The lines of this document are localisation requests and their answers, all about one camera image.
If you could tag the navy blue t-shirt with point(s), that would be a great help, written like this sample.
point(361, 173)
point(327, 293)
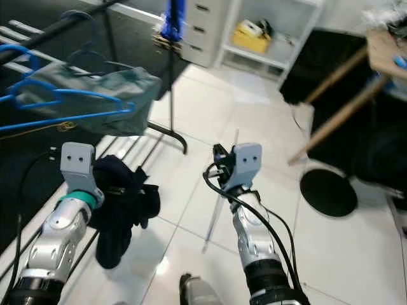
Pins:
point(121, 216)

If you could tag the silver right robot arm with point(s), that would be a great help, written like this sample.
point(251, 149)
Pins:
point(254, 241)

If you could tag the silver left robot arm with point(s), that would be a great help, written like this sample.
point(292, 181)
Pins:
point(60, 241)

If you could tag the blue plastic hanger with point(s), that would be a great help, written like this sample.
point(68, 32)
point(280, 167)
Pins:
point(76, 119)

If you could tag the black hanger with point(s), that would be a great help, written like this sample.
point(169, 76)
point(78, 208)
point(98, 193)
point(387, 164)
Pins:
point(91, 32)

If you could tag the black round base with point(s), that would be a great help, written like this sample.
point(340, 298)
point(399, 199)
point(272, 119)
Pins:
point(327, 194)

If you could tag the white open shelf unit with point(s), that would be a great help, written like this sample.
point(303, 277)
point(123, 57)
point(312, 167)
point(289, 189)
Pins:
point(273, 58)

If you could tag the yellow box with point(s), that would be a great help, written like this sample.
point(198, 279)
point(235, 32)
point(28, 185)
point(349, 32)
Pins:
point(251, 39)

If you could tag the grey-green garment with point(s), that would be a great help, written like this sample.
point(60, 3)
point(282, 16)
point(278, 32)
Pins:
point(121, 89)

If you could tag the robot right leg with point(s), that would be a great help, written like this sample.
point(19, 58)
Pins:
point(203, 293)

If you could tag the white drawer cabinet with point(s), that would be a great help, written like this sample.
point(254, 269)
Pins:
point(206, 32)

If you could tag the brown wooden crate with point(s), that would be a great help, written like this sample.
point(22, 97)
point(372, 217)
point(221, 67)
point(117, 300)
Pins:
point(165, 41)

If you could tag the blue plastic bag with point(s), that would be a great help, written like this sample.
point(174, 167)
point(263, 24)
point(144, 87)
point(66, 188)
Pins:
point(173, 19)

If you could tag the black fabric cover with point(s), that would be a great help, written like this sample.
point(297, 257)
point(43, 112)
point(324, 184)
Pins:
point(381, 159)

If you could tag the black metal clothes rack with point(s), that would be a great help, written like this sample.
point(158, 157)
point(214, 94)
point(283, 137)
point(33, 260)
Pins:
point(51, 36)

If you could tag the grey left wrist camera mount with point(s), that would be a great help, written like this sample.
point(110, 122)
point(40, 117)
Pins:
point(76, 162)

